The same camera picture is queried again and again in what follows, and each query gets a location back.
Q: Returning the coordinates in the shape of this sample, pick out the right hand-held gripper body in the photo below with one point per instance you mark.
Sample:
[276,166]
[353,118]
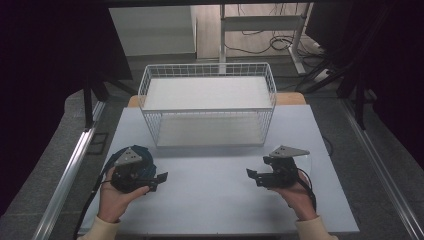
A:
[281,171]

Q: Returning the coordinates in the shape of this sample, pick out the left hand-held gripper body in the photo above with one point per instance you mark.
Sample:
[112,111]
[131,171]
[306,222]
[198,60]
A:
[128,173]

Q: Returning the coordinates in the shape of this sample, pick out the dark blue round object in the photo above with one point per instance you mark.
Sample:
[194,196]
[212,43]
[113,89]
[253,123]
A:
[146,160]

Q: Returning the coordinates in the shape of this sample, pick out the person's left hand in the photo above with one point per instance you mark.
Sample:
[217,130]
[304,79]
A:
[111,200]

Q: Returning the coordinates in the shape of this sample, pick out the person's right hand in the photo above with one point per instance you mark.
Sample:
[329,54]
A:
[298,200]

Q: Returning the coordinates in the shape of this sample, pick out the small black floor mat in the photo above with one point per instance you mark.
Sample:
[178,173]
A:
[97,143]

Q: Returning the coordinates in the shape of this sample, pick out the black metal stand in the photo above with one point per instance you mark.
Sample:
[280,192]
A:
[358,100]
[89,100]

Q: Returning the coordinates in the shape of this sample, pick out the white power strip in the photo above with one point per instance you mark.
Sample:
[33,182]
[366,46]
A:
[321,75]

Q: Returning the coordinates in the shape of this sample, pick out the dark curtain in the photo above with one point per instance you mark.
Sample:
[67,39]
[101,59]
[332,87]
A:
[396,66]
[43,66]

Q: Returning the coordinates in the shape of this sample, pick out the white cabinet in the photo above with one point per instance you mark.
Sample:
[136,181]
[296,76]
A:
[153,30]

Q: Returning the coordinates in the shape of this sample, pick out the aluminium rail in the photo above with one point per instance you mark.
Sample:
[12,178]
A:
[383,173]
[66,180]

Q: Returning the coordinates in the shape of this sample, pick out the white metal desk frame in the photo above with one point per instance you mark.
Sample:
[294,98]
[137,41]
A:
[260,23]

